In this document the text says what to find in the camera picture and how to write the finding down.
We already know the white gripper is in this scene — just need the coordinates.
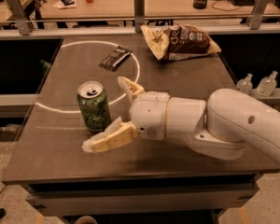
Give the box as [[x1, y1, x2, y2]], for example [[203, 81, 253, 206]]
[[81, 77, 170, 153]]

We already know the green soda can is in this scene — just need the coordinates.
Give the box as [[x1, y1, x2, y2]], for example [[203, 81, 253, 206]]
[[77, 81, 111, 133]]

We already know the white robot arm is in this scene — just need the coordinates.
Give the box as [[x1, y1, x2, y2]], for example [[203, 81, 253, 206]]
[[82, 77, 280, 164]]

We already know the dark chocolate bar wrapper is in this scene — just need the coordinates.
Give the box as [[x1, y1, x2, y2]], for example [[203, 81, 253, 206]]
[[99, 46, 132, 72]]

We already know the brown and cream chip bag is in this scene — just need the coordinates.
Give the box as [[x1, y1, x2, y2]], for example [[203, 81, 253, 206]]
[[141, 25, 221, 61]]

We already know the green bottle beside table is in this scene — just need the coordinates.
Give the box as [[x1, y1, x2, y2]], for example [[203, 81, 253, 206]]
[[39, 60, 51, 74]]

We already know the clear sanitizer bottle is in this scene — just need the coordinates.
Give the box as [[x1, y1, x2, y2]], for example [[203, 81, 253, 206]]
[[236, 74, 253, 94], [257, 71, 278, 97]]

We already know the black mesh cup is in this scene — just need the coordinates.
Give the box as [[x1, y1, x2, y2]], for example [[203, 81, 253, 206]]
[[193, 0, 208, 9]]

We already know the grey metal bracket middle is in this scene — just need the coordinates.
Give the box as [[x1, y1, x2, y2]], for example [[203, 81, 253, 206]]
[[133, 0, 145, 33]]

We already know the grey metal bracket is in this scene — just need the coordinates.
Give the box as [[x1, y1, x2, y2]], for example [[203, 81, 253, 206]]
[[246, 0, 269, 30], [6, 0, 33, 35], [133, 0, 145, 33]]

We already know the grey metal bracket left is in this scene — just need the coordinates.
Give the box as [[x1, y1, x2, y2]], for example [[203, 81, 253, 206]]
[[6, 0, 33, 35]]

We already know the grey metal bracket right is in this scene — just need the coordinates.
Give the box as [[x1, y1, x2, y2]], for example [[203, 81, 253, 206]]
[[246, 0, 269, 30]]

